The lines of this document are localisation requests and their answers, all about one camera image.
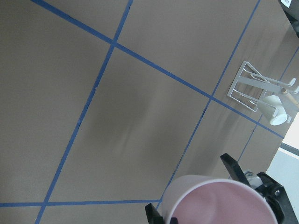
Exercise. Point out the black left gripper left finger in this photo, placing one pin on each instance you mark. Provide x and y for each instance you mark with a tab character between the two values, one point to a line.
153	216

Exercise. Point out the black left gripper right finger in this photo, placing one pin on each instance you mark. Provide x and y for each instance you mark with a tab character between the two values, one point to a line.
273	192

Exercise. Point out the pink ikea cup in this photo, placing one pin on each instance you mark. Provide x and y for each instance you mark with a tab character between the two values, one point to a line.
196	199

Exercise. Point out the white ikea cup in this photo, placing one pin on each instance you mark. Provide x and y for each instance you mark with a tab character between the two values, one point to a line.
272	109

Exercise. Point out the white wire cup rack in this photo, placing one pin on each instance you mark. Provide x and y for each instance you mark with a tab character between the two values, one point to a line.
250	86

